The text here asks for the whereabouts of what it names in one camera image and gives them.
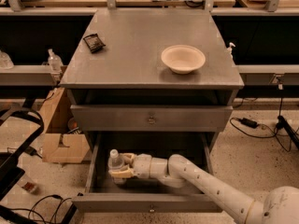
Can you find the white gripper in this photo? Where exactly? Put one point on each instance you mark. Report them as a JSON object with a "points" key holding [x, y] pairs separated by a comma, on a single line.
{"points": [[141, 164]]}

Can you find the clear plastic water bottle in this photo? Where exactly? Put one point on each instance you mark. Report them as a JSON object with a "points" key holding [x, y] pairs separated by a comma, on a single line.
{"points": [[115, 163]]}

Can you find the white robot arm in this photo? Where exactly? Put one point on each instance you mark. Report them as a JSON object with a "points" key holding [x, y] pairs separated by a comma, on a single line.
{"points": [[281, 205]]}

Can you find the grey open middle drawer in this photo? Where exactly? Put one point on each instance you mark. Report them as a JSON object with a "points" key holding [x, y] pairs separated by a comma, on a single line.
{"points": [[137, 195]]}

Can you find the grey upper drawer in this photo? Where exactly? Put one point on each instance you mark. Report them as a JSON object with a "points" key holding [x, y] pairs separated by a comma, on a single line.
{"points": [[152, 118]]}

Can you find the grey wooden drawer cabinet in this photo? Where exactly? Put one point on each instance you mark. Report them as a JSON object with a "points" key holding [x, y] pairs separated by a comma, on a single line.
{"points": [[129, 69]]}

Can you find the clear sanitizer pump bottle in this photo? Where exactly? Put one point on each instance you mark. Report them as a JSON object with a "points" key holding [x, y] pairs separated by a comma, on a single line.
{"points": [[54, 61]]}

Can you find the small white pump bottle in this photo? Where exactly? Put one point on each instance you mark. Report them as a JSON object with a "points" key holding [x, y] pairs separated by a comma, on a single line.
{"points": [[230, 48]]}

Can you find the brown cardboard box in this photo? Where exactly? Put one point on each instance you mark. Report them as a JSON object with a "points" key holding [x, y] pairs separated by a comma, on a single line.
{"points": [[58, 144]]}

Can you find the small orange floor packet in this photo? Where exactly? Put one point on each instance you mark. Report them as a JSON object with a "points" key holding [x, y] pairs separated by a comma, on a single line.
{"points": [[29, 186]]}

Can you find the white paper bowl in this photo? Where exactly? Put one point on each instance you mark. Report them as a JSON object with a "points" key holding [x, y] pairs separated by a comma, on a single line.
{"points": [[183, 59]]}

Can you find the black snack packet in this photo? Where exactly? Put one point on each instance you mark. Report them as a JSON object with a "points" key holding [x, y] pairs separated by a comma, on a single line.
{"points": [[93, 42]]}

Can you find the clear plastic dome lid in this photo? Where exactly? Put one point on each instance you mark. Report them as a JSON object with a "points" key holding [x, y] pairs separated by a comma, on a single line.
{"points": [[5, 61]]}

